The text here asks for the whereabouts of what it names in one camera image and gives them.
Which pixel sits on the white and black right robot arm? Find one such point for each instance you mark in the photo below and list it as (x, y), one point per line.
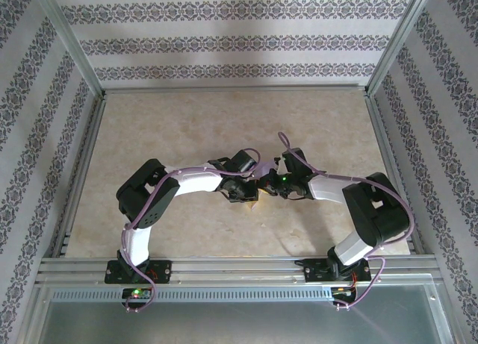
(325, 189)

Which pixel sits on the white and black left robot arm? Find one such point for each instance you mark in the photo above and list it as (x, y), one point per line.
(198, 181)

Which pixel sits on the grey metal sheet panel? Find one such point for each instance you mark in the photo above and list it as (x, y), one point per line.
(239, 321)

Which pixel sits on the circuit board with yellow connector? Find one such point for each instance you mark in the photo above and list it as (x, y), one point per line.
(341, 291)

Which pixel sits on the circuit board with green light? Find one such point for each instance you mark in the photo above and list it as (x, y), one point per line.
(136, 293)

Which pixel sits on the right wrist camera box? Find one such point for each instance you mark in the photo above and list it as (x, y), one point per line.
(281, 165)

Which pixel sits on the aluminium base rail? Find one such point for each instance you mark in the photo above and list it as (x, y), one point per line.
(239, 269)

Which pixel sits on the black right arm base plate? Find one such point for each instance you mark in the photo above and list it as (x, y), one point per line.
(313, 273)

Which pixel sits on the long aluminium table rail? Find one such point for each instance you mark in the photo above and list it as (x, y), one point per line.
(235, 87)

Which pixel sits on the short aluminium table rail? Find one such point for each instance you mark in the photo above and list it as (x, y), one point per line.
(84, 165)
(391, 150)

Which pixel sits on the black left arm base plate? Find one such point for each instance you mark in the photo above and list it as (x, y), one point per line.
(164, 271)

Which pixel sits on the aluminium frame post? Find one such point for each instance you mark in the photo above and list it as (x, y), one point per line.
(399, 38)
(69, 38)

